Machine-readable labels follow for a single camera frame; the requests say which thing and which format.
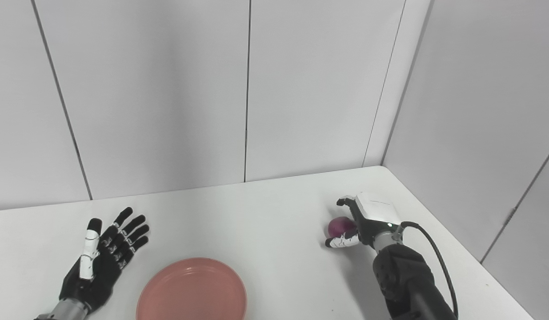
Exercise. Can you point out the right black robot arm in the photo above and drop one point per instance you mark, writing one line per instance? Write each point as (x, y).
(403, 280)

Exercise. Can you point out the purple red onion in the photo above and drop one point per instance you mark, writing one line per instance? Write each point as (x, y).
(341, 226)

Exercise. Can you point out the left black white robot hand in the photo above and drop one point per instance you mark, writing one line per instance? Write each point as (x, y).
(98, 266)

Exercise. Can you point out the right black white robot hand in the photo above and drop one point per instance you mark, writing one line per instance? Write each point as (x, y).
(367, 218)

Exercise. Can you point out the pink round plate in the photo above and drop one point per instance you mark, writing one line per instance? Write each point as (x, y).
(192, 291)

